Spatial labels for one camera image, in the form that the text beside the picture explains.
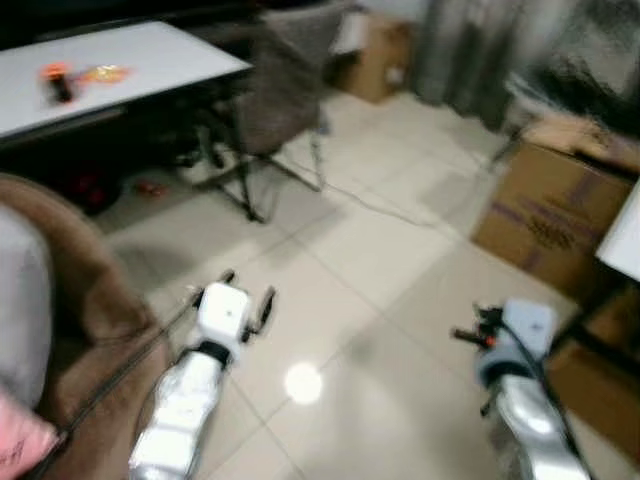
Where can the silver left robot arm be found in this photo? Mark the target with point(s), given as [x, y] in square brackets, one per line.
[185, 410]

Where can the plain cardboard box with label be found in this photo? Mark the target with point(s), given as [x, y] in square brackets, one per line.
[380, 60]

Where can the red round object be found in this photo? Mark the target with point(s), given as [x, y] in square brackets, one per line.
[85, 190]

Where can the large printed cardboard box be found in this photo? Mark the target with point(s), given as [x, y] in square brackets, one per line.
[550, 215]

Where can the orange black handheld device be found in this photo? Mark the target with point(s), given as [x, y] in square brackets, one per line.
[58, 84]

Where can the brown cardboard box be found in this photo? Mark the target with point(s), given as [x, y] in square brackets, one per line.
[600, 390]

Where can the black mesh object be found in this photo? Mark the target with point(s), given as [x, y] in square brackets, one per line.
[590, 55]

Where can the white rectangular table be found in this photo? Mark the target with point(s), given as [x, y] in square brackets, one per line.
[150, 65]
[625, 240]

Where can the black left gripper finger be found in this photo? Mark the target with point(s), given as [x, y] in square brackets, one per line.
[225, 277]
[265, 310]

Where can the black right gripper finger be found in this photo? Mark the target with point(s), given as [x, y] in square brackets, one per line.
[468, 335]
[487, 316]

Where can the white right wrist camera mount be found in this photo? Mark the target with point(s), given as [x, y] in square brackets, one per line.
[530, 325]

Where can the brown velvet round sofa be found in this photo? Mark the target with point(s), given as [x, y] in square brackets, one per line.
[95, 300]

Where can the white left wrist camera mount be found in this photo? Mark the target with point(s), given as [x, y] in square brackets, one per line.
[222, 315]

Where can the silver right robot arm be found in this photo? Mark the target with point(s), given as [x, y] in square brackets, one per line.
[530, 420]

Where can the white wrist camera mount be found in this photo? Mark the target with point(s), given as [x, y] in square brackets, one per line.
[222, 315]
[530, 325]

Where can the yellow orange small item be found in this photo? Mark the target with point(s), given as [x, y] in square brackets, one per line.
[105, 74]

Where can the grey curtain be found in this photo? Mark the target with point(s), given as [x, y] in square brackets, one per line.
[470, 50]

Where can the pink pillow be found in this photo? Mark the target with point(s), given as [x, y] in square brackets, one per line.
[22, 445]

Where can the red snack packet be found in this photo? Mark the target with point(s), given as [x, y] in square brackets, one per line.
[150, 187]

